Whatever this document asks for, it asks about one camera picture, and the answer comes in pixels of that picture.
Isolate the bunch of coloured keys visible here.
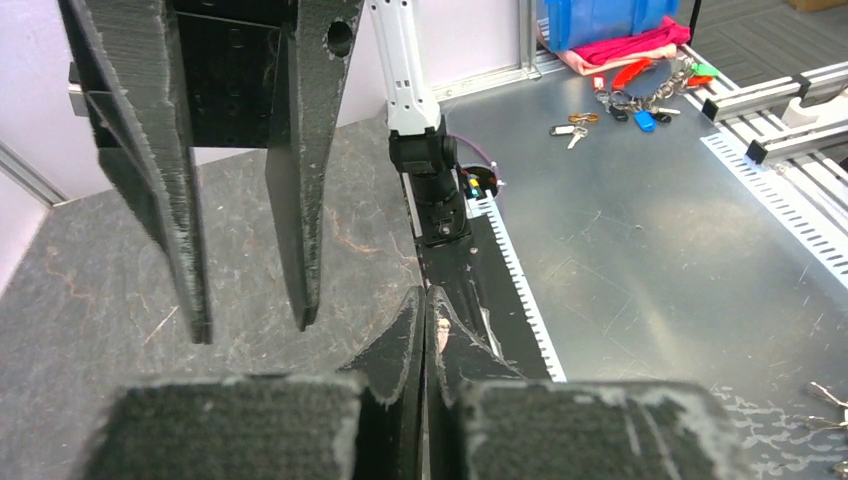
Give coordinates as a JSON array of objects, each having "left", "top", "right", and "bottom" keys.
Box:
[{"left": 593, "top": 55, "right": 719, "bottom": 133}]

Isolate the blue plastic bin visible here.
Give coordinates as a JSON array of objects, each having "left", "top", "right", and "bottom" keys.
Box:
[{"left": 540, "top": 0, "right": 679, "bottom": 53}]

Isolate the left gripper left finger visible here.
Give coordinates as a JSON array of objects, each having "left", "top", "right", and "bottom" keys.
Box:
[{"left": 72, "top": 286, "right": 425, "bottom": 479}]

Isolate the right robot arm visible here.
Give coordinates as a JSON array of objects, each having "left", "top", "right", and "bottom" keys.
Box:
[{"left": 58, "top": 1, "right": 468, "bottom": 344}]

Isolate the white slotted cable duct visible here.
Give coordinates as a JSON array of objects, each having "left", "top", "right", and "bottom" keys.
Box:
[{"left": 469, "top": 198, "right": 567, "bottom": 382}]

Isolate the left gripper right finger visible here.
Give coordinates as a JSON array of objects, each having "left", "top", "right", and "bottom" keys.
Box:
[{"left": 425, "top": 286, "right": 753, "bottom": 479}]

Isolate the aluminium frame rail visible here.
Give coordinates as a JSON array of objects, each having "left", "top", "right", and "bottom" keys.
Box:
[{"left": 1, "top": 142, "right": 68, "bottom": 207}]

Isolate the silver key with tag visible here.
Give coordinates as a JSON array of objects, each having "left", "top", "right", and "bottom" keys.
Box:
[{"left": 549, "top": 112, "right": 599, "bottom": 150}]

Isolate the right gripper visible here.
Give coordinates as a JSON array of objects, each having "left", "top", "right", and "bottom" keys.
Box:
[{"left": 58, "top": 0, "right": 363, "bottom": 344}]

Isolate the pink red cloth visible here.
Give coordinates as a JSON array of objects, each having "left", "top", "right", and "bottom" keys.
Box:
[{"left": 536, "top": 16, "right": 691, "bottom": 76}]

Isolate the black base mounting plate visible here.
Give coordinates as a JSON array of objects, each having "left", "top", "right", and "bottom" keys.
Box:
[{"left": 411, "top": 199, "right": 553, "bottom": 381}]

